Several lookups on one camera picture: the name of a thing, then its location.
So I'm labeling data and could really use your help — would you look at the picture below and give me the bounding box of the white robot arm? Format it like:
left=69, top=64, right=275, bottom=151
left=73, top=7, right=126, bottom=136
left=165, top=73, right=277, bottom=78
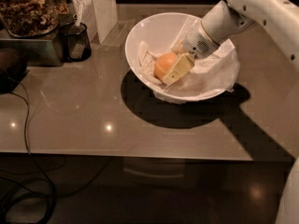
left=175, top=0, right=299, bottom=70

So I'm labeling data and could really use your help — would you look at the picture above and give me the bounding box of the orange fruit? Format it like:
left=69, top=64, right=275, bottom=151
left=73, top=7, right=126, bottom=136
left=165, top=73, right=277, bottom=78
left=154, top=52, right=177, bottom=80

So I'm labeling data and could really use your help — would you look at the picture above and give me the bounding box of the dark round device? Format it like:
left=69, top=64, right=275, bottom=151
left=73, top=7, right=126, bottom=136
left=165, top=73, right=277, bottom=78
left=0, top=48, right=29, bottom=93

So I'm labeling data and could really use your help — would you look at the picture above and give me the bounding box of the black cable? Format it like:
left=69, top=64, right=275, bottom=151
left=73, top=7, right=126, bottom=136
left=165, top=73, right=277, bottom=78
left=0, top=77, right=113, bottom=224

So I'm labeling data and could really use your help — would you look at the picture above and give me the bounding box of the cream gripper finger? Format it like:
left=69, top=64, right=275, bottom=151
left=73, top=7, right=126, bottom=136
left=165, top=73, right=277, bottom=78
left=172, top=41, right=186, bottom=54
left=163, top=53, right=195, bottom=86

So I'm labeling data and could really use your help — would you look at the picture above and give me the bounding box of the white paper towel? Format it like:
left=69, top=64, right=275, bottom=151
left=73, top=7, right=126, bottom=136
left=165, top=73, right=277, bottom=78
left=136, top=16, right=241, bottom=105

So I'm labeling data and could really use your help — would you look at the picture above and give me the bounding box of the white slanted bowl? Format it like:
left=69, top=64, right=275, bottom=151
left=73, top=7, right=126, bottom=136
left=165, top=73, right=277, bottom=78
left=124, top=12, right=241, bottom=105

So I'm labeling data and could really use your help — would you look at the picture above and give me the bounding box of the glass jar of nuts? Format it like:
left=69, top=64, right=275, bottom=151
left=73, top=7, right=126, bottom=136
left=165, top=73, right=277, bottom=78
left=0, top=0, right=59, bottom=38

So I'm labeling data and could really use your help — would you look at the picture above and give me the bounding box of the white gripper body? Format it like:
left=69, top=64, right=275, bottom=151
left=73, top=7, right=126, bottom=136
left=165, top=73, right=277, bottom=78
left=183, top=21, right=220, bottom=59

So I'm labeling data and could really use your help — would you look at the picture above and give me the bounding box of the white pillar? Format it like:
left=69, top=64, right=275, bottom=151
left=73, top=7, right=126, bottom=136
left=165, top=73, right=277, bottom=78
left=82, top=0, right=118, bottom=44

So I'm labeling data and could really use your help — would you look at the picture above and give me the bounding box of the metal box stand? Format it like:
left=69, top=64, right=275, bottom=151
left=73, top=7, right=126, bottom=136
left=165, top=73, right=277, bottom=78
left=0, top=14, right=73, bottom=66

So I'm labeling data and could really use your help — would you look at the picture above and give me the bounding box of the white pen in cup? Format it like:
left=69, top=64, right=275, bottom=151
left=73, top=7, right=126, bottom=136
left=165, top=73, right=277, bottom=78
left=75, top=0, right=84, bottom=27

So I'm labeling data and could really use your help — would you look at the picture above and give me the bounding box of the black mesh pen cup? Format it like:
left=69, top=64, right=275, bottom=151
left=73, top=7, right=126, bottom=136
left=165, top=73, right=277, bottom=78
left=59, top=22, right=92, bottom=62

